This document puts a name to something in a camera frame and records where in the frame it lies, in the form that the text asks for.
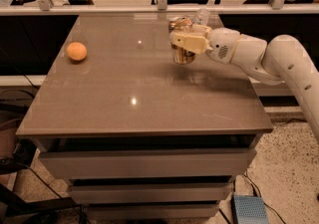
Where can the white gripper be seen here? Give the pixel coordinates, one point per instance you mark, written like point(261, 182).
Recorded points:
point(221, 45)

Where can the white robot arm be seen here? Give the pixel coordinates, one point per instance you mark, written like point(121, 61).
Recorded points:
point(281, 60)

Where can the clear plastic water bottle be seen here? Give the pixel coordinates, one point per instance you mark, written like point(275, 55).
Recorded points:
point(201, 17)

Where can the grey drawer cabinet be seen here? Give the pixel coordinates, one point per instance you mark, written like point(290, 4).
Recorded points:
point(137, 136)

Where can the orange fruit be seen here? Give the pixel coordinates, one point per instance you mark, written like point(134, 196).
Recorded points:
point(76, 51)

